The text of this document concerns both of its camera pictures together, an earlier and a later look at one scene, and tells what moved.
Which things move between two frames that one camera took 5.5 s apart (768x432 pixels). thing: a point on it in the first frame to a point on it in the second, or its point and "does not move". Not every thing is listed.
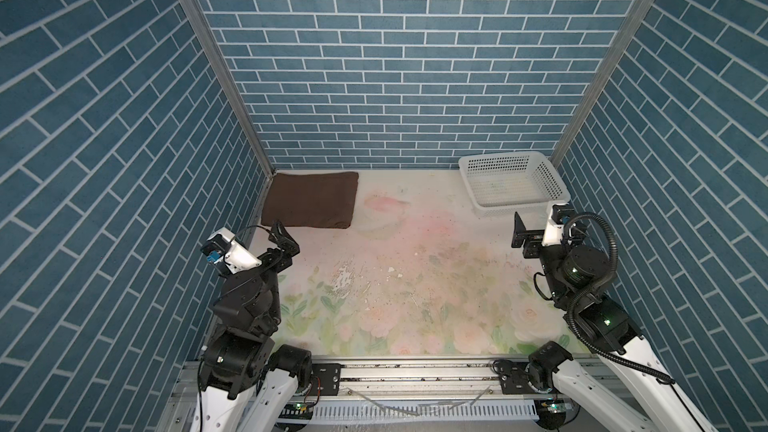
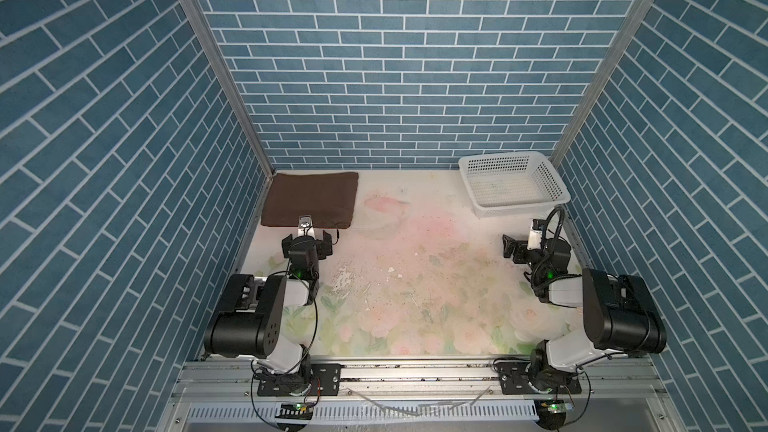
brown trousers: x=310 y=199 does not move
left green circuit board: x=296 y=411 does not move
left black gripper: x=289 y=248 to x=323 y=247
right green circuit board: x=559 y=407 does not move
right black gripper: x=521 y=233 to x=511 y=249
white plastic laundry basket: x=511 y=182 does not move
